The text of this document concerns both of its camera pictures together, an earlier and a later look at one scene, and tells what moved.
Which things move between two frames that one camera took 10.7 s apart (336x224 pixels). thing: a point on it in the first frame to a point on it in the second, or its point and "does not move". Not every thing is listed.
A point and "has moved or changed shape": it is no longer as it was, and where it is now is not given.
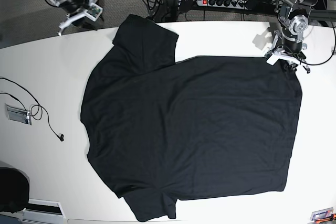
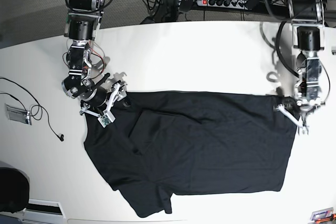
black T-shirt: [200, 128] has moved or changed shape
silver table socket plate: [18, 114] does not move
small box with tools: [323, 215] does not move
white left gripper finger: [67, 22] to [85, 110]
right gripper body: [281, 45] to [302, 105]
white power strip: [222, 2] does not move
